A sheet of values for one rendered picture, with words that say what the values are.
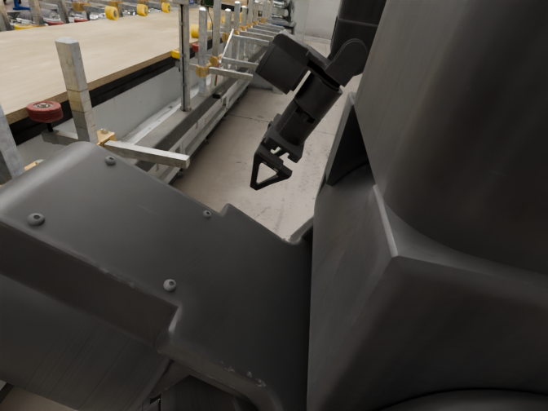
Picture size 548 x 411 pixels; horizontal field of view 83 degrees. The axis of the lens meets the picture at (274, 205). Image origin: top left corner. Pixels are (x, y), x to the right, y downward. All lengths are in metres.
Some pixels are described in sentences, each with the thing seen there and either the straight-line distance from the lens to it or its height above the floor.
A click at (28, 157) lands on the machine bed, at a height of 0.75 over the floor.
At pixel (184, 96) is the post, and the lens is 1.65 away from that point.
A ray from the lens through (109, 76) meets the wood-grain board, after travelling 1.44.
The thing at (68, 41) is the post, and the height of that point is 1.10.
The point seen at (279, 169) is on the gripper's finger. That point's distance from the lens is 0.48.
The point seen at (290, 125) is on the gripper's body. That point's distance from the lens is 0.50.
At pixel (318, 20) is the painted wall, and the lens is 10.87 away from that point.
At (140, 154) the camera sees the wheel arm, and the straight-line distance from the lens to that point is 0.99.
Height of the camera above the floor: 1.28
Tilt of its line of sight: 35 degrees down
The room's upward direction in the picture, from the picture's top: 10 degrees clockwise
